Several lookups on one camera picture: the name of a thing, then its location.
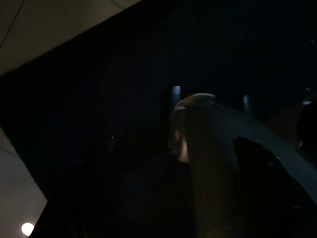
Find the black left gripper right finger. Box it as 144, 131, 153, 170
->
238, 93, 255, 115

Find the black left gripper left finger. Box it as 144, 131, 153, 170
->
161, 84, 185, 162

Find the black floor mat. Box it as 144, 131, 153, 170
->
0, 0, 317, 238

